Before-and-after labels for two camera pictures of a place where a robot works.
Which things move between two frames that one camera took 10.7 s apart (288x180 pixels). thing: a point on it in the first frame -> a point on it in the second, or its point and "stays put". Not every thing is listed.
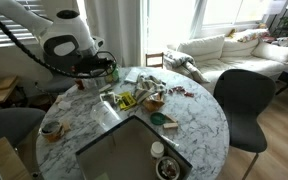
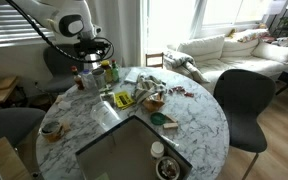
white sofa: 246,51 stays put
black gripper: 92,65 -> 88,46
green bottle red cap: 115,75 stays put
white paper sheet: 133,74 stays put
